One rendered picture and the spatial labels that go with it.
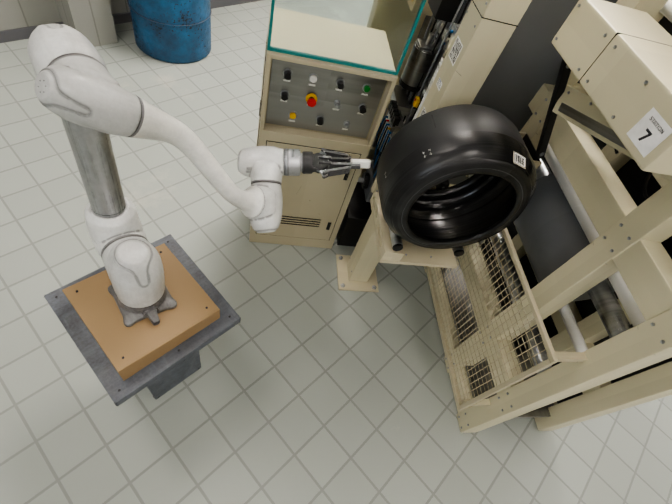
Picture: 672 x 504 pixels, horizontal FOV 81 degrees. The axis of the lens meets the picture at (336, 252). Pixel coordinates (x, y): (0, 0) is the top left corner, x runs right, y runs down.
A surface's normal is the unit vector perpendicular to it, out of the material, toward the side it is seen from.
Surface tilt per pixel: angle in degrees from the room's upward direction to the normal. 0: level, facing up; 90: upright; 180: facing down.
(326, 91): 90
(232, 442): 0
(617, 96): 90
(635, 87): 90
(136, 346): 4
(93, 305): 4
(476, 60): 90
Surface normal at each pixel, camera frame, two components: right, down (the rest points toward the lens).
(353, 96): 0.06, 0.83
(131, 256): 0.31, -0.54
